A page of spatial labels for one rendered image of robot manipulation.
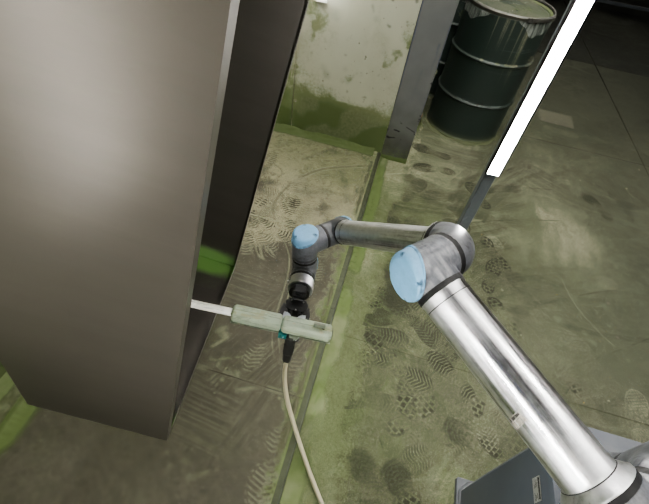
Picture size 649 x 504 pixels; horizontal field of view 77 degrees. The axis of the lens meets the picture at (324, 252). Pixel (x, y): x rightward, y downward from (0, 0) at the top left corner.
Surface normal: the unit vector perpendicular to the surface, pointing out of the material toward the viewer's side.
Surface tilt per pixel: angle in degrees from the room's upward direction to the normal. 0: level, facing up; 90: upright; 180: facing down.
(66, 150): 90
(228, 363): 0
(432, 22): 90
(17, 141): 90
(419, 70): 90
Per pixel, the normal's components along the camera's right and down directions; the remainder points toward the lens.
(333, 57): -0.25, 0.70
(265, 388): 0.12, -0.66
